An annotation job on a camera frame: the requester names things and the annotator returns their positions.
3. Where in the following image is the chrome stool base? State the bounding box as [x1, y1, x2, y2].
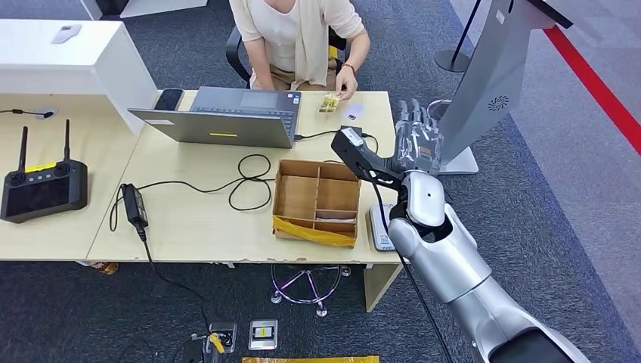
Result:
[271, 264, 353, 318]

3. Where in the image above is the thin black plug cable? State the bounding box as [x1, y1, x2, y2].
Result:
[0, 107, 55, 119]

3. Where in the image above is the long looped black cable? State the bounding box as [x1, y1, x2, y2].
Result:
[109, 132, 380, 232]

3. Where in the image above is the chrome ring base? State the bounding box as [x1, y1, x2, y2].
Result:
[426, 98, 454, 123]

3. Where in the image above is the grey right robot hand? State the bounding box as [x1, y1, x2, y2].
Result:
[381, 98, 446, 176]

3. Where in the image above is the person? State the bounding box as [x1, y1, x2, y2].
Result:
[229, 0, 372, 102]

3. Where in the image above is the small black adapter box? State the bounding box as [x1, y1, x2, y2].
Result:
[340, 124, 364, 144]

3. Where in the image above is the black antenna remote controller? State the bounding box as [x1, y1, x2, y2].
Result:
[0, 119, 90, 225]

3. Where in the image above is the closed floor socket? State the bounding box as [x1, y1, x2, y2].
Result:
[247, 318, 279, 351]

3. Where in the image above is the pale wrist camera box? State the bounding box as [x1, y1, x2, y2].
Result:
[340, 127, 366, 148]

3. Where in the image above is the white card reader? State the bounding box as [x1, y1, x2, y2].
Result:
[367, 201, 401, 253]

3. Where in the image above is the black stanchion post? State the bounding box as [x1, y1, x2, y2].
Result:
[434, 0, 485, 73]

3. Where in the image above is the grey laptop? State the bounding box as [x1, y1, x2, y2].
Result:
[127, 85, 303, 149]

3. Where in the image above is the white cabinet base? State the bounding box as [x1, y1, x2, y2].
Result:
[79, 0, 209, 19]

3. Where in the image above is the person's left hand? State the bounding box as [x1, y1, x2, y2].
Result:
[334, 65, 360, 102]

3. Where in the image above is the black smartphone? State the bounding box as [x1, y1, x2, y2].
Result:
[153, 88, 185, 111]

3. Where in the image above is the black office chair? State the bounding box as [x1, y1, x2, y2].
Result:
[225, 25, 352, 92]

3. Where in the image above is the small white handheld device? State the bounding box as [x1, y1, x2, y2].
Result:
[51, 23, 82, 45]

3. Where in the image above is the black mains cable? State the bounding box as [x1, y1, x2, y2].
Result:
[136, 225, 223, 346]

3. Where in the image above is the orange snack wrapper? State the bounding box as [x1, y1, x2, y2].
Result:
[88, 260, 120, 275]

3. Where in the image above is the open floor socket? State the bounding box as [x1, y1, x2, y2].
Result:
[205, 320, 238, 354]

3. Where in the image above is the black laptop power brick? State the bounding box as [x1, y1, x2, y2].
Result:
[121, 183, 150, 229]

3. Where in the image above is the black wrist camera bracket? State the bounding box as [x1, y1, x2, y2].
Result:
[330, 131, 406, 192]

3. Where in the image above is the red barrier belt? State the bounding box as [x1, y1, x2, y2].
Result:
[543, 25, 641, 154]

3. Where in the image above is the short black laptop cable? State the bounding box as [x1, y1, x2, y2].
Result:
[294, 130, 342, 141]

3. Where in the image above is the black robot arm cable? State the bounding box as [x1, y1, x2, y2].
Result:
[366, 169, 456, 363]

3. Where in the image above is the white counter block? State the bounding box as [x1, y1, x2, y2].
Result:
[0, 18, 159, 135]

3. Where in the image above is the cardboard divider box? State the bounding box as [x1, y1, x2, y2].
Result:
[271, 159, 363, 249]

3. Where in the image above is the grey kiosk stand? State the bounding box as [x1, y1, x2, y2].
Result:
[437, 0, 574, 176]

